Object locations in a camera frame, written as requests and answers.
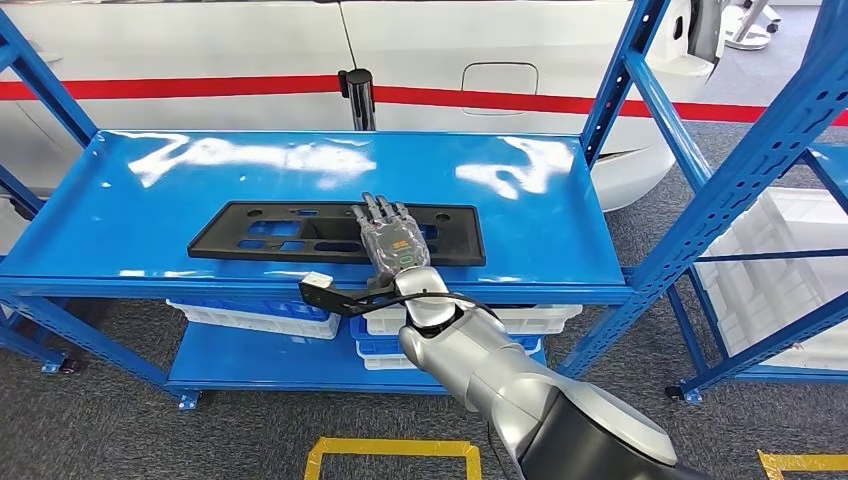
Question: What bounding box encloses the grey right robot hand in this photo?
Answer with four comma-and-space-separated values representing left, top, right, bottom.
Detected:
349, 192, 433, 280

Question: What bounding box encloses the black plastic plate bracket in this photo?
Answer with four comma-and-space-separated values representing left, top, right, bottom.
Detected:
187, 200, 487, 268

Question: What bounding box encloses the yellow floor tape square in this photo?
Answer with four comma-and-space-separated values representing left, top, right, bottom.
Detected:
303, 437, 484, 480

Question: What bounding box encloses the red barrier belt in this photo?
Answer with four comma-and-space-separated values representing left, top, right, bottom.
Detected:
372, 84, 848, 128
0, 74, 342, 103

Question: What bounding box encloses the large white plastic crate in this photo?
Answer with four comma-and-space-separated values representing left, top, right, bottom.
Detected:
695, 187, 848, 372

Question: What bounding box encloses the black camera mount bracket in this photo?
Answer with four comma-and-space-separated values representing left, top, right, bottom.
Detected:
298, 278, 402, 318

